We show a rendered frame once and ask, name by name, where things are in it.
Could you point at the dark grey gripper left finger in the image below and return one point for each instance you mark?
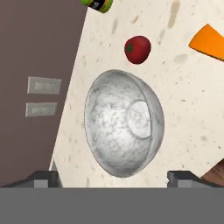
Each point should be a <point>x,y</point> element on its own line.
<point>43,178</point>

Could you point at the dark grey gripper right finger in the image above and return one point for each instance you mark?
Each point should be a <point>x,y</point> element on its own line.
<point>183,178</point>

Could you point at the white marbled bowl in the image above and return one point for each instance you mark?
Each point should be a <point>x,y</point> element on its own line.
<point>121,125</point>

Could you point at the red tomato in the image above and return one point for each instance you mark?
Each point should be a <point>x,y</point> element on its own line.
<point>137,49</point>

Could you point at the orange cheese wedge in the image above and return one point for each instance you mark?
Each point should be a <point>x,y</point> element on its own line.
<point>208,42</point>

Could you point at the green and black can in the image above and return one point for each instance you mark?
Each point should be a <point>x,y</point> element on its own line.
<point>97,4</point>

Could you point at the grey wall socket plate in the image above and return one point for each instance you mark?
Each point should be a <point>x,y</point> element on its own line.
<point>44,85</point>
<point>40,109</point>

